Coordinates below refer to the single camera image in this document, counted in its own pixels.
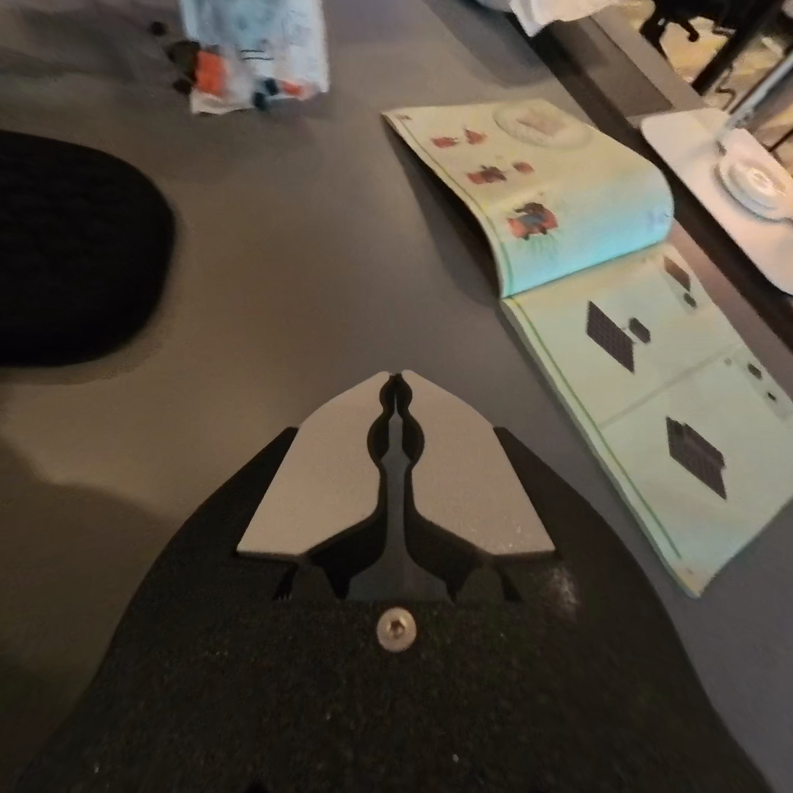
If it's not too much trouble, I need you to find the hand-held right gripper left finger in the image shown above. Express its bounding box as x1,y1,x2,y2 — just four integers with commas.
236,370,397,561

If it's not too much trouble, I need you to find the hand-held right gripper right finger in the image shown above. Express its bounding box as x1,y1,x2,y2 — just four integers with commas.
397,370,556,561

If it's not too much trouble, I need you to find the white instruction booklet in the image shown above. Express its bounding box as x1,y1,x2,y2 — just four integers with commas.
382,97,793,598

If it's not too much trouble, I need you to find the white plastic parts bag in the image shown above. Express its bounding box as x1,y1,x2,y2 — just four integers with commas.
178,0,332,116

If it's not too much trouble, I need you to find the white paper bag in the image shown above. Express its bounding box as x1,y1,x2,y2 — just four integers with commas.
475,0,623,38

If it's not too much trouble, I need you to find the black office chair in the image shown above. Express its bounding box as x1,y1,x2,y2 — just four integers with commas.
645,0,750,50

